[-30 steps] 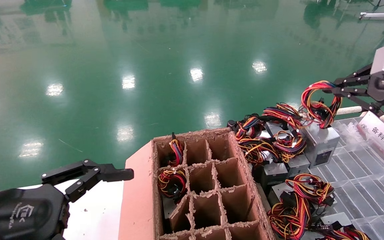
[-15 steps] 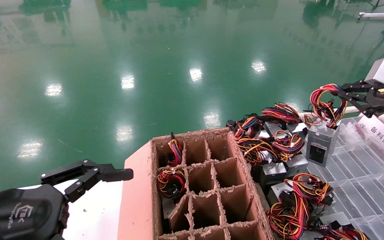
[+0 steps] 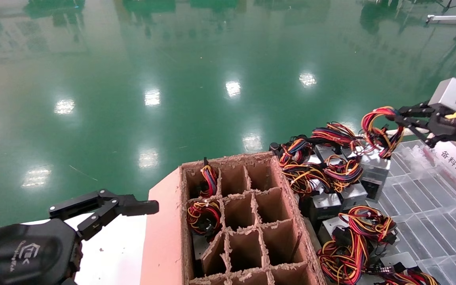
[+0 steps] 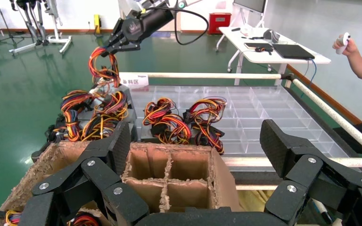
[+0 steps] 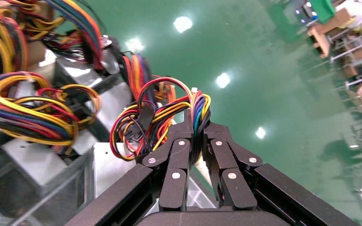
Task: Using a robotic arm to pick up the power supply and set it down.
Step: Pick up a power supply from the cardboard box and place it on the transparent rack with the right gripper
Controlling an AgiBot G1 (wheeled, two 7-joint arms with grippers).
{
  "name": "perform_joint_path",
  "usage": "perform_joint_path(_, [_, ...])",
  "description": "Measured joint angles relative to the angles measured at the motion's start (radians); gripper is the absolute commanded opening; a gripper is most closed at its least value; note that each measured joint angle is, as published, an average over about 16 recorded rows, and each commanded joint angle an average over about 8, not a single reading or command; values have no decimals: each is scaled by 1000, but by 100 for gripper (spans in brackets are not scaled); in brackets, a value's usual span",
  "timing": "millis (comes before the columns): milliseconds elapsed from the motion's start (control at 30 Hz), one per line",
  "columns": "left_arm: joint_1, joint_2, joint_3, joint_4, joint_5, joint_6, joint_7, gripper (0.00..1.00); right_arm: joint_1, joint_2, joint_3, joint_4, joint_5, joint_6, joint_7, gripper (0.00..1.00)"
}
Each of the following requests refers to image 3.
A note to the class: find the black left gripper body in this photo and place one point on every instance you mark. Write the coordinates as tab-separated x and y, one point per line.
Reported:
22	253

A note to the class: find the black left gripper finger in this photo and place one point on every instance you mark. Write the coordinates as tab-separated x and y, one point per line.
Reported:
77	202
97	219

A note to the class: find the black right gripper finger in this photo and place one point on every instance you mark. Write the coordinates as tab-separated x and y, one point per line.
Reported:
418	109
428	132

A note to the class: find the clear plastic bag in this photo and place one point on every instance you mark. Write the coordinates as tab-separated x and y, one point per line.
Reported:
418	158

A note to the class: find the brown cardboard divider box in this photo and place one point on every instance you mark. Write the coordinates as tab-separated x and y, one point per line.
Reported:
164	237

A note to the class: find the clear plastic compartment tray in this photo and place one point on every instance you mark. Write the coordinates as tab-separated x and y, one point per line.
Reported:
430	206

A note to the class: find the white metal frame bar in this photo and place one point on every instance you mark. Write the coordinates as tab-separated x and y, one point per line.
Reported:
445	18

